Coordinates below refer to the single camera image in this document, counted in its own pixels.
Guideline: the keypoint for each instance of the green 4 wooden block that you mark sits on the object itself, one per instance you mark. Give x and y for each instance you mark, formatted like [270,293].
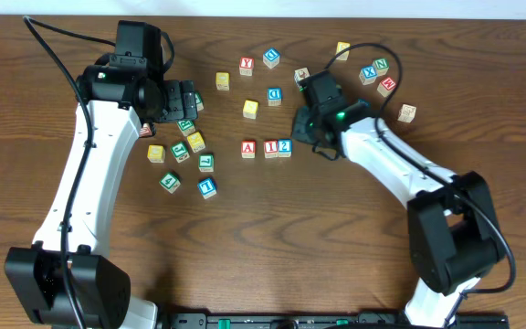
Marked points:
[170,182]

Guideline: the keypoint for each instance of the green V wooden block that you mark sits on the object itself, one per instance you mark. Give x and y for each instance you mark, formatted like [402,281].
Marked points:
[199,101]

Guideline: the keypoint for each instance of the yellow O wooden block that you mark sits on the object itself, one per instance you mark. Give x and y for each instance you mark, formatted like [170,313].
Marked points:
[222,80]

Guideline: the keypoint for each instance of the blue X wooden block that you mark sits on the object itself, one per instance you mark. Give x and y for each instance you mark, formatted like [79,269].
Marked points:
[368,75]

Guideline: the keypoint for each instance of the green J left wooden block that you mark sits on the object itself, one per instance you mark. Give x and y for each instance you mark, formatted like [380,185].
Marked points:
[180,152]

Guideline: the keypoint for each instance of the green L wooden block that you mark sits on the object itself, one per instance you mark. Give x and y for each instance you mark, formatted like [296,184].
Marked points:
[206,163]

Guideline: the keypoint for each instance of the yellow far wooden block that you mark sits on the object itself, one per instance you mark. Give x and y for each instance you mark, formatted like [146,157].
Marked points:
[342,52]

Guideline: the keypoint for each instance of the blue T wooden block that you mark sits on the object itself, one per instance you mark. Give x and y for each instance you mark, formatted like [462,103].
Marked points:
[207,187]

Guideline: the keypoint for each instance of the blue 2 wooden block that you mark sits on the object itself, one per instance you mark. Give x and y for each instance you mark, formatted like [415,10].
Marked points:
[284,148]

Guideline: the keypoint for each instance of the plain picture wooden block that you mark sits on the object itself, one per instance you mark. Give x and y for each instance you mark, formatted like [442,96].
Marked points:
[300,75]

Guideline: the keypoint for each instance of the green N wooden block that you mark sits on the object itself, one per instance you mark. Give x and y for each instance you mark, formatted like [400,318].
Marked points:
[381,66]

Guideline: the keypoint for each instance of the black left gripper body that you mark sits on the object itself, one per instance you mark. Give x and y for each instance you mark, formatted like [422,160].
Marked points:
[166,102]

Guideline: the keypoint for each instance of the red M wooden block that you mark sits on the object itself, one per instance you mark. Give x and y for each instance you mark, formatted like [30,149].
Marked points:
[386,86]

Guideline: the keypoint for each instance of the blue D centre wooden block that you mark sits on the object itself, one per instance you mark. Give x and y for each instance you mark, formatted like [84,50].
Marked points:
[274,96]

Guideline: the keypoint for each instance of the plain animal wooden block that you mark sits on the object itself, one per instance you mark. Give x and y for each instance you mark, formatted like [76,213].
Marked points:
[406,113]

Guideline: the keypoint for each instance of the red Y wooden block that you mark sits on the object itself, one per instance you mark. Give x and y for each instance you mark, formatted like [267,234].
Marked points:
[246,66]

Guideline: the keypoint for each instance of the yellow S wooden block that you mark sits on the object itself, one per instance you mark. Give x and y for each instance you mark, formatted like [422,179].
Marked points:
[250,109]

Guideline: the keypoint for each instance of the yellow K wooden block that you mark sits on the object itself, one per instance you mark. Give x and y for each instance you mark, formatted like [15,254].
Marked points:
[196,142]

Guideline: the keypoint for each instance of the blue H wooden block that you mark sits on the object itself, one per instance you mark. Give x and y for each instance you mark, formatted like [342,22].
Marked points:
[364,103]

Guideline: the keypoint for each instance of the red I wooden block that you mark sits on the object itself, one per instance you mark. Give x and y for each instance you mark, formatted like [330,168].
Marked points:
[271,148]

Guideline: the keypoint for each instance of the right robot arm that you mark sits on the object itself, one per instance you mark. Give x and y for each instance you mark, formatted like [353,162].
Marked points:
[454,235]

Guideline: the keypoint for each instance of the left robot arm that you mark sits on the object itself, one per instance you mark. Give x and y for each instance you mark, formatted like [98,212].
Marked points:
[65,278]

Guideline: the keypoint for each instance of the blue d wooden block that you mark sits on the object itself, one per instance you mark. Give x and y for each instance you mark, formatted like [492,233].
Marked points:
[271,58]
[274,96]

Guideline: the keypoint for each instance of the blue D far wooden block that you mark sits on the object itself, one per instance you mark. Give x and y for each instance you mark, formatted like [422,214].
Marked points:
[271,58]

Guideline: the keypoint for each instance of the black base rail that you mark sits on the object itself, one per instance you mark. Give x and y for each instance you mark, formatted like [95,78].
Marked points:
[230,321]

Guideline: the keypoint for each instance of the green R wooden block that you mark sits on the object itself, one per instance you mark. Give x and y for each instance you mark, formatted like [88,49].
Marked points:
[186,127]

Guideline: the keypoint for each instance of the red A wooden block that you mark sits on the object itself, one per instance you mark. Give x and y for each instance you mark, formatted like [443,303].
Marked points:
[248,149]

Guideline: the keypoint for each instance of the yellow G wooden block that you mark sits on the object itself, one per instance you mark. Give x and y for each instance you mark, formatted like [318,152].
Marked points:
[156,153]

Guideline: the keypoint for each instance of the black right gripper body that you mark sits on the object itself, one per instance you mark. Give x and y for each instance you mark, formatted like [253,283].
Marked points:
[304,127]

